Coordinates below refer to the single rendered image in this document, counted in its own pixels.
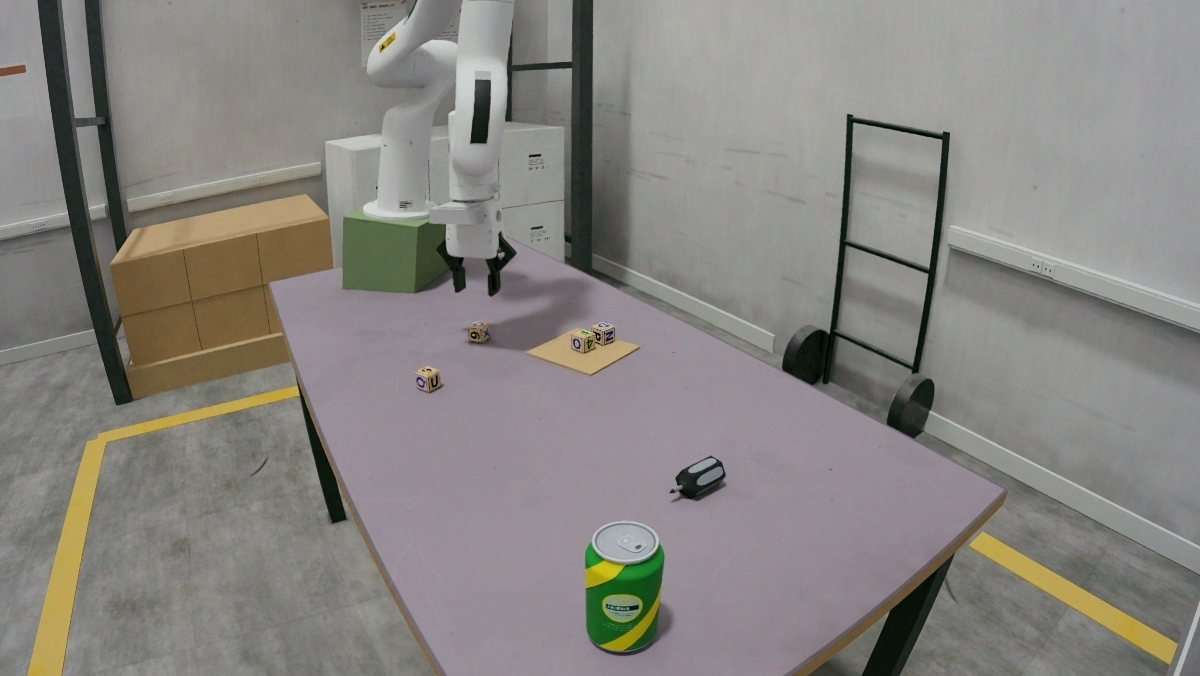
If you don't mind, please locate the tan square mat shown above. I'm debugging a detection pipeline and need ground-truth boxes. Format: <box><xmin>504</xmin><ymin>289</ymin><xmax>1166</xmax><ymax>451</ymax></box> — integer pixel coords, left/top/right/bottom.
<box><xmin>526</xmin><ymin>328</ymin><xmax>640</xmax><ymax>376</ymax></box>

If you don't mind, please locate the wooden letter block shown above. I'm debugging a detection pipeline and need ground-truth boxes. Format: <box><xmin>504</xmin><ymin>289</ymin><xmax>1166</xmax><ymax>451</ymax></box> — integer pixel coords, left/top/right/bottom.
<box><xmin>571</xmin><ymin>329</ymin><xmax>595</xmax><ymax>354</ymax></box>
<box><xmin>415</xmin><ymin>366</ymin><xmax>442</xmax><ymax>393</ymax></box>
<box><xmin>592</xmin><ymin>322</ymin><xmax>614</xmax><ymax>346</ymax></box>
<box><xmin>468</xmin><ymin>321</ymin><xmax>490</xmax><ymax>343</ymax></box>

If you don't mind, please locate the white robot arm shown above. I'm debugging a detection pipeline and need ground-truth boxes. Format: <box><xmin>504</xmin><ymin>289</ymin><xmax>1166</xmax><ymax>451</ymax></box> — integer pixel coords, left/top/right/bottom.
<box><xmin>364</xmin><ymin>0</ymin><xmax>515</xmax><ymax>225</ymax></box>

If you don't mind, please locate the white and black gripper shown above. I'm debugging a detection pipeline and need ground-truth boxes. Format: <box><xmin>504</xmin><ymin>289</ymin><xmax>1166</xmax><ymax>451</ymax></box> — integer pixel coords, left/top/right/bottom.
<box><xmin>436</xmin><ymin>196</ymin><xmax>517</xmax><ymax>297</ymax></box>

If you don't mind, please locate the green drink can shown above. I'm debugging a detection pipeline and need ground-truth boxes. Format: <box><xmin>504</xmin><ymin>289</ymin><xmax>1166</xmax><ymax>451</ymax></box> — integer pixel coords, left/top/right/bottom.
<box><xmin>586</xmin><ymin>521</ymin><xmax>665</xmax><ymax>652</ymax></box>

